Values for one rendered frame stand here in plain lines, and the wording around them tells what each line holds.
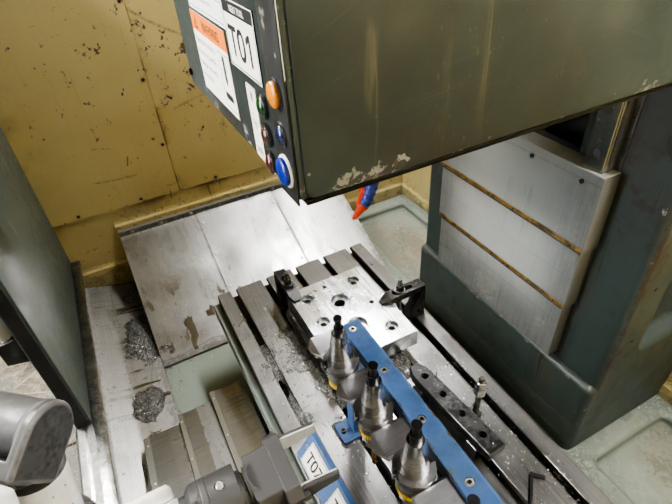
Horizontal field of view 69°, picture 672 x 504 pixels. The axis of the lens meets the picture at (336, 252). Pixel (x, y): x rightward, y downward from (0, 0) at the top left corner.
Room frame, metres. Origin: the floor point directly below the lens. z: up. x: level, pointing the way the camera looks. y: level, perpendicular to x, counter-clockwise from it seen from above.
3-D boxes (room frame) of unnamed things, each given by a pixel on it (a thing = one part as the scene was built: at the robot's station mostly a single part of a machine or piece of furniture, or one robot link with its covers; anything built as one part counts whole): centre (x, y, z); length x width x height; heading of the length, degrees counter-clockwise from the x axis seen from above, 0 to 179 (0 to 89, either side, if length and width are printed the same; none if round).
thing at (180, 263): (1.41, 0.26, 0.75); 0.89 x 0.67 x 0.26; 115
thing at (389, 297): (0.95, -0.17, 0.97); 0.13 x 0.03 x 0.15; 115
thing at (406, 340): (0.90, -0.02, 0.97); 0.29 x 0.23 x 0.05; 25
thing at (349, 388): (0.50, -0.02, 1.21); 0.07 x 0.05 x 0.01; 115
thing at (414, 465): (0.35, -0.09, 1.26); 0.04 x 0.04 x 0.07
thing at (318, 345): (0.60, 0.03, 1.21); 0.07 x 0.05 x 0.01; 115
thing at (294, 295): (1.01, 0.14, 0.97); 0.13 x 0.03 x 0.15; 25
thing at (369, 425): (0.45, -0.04, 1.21); 0.06 x 0.06 x 0.03
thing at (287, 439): (0.45, 0.09, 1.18); 0.06 x 0.02 x 0.03; 115
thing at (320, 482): (0.36, 0.05, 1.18); 0.06 x 0.02 x 0.03; 115
